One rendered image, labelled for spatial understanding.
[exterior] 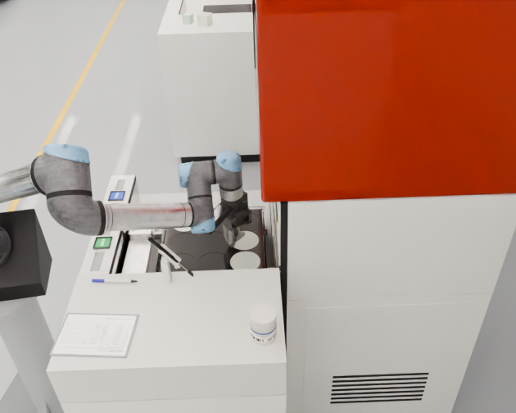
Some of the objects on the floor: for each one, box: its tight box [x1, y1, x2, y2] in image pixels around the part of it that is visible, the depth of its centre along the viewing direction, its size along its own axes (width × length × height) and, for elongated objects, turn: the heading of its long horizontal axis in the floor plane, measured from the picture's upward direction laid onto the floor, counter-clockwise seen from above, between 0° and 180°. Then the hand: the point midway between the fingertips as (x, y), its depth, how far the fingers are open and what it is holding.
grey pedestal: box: [0, 270, 64, 413], centre depth 211 cm, size 51×44×82 cm
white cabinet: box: [61, 394, 287, 413], centre depth 213 cm, size 64×96×82 cm, turn 3°
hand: (229, 244), depth 185 cm, fingers closed
